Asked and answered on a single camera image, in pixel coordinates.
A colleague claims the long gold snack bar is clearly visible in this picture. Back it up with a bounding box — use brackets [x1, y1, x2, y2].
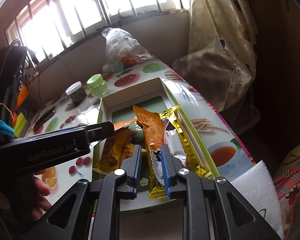
[148, 173, 167, 199]
[159, 107, 212, 179]

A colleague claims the gold peanut candy packet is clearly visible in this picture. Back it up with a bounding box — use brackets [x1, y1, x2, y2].
[93, 128, 137, 174]

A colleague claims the person's left hand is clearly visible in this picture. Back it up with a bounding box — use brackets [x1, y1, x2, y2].
[32, 176, 52, 220]

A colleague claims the black smartphone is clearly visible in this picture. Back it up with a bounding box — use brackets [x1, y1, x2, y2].
[33, 106, 56, 132]

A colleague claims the dark jar white lid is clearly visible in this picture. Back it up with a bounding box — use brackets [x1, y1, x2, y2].
[65, 81, 87, 106]

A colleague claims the yellow green box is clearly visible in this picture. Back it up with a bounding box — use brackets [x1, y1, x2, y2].
[13, 113, 29, 138]

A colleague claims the green glass jar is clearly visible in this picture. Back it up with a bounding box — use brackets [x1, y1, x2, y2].
[87, 74, 108, 98]

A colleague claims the green white gift box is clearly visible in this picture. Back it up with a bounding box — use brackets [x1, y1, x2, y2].
[93, 77, 219, 211]

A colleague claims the orange box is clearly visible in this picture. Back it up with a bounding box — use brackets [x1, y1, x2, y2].
[14, 85, 30, 112]

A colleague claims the white foam sheet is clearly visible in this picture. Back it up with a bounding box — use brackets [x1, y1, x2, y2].
[231, 161, 284, 239]

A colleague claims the clear plastic bag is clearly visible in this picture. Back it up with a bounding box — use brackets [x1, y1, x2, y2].
[102, 28, 153, 73]

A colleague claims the colourful patterned cushion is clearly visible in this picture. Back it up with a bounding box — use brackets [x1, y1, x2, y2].
[273, 145, 300, 239]

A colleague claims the beige patterned curtain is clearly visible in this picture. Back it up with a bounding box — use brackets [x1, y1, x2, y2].
[173, 0, 257, 112]

